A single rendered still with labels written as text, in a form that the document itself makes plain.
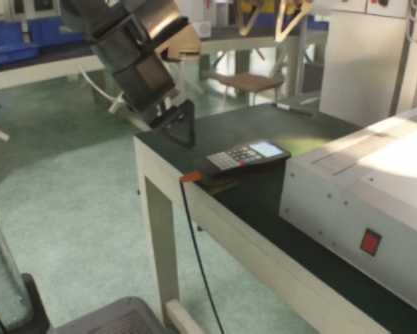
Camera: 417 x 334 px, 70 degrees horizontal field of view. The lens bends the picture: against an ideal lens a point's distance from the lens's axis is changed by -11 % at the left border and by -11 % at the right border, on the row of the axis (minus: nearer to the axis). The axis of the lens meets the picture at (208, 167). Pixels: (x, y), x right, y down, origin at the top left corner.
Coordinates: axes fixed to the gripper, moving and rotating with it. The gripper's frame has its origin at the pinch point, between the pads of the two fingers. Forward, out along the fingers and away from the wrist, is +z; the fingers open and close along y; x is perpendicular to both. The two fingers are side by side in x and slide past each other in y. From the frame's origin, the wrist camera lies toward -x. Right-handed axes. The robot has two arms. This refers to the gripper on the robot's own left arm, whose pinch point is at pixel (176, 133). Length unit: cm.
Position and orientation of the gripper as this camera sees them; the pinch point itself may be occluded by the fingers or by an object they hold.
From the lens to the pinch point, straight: 54.0
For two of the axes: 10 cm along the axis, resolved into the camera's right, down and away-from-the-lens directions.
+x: -7.5, 6.5, -1.4
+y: -5.0, -4.2, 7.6
